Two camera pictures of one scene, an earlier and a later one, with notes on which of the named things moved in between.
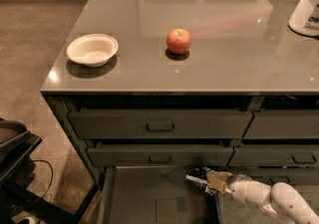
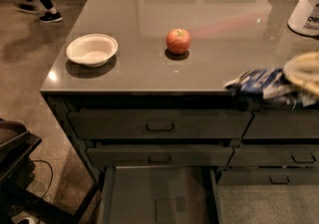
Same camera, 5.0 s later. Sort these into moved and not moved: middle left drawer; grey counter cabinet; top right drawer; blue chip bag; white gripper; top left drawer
Moved: blue chip bag; white gripper
Not moved: middle left drawer; top left drawer; grey counter cabinet; top right drawer
